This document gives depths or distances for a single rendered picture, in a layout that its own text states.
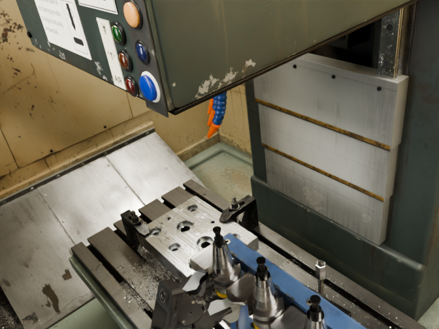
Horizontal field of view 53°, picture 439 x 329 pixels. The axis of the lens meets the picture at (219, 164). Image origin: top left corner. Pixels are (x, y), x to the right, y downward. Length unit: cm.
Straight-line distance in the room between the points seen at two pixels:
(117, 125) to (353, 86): 122
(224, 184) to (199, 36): 170
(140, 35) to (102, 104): 151
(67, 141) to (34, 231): 40
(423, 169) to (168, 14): 86
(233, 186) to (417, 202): 109
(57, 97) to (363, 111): 123
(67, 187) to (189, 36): 154
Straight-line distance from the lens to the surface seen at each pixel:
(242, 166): 227
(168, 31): 46
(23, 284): 179
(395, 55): 105
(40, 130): 191
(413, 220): 128
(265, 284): 74
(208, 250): 90
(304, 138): 132
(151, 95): 49
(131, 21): 47
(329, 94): 119
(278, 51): 58
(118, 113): 203
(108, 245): 148
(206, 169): 228
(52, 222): 189
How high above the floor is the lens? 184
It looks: 33 degrees down
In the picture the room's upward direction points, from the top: 9 degrees counter-clockwise
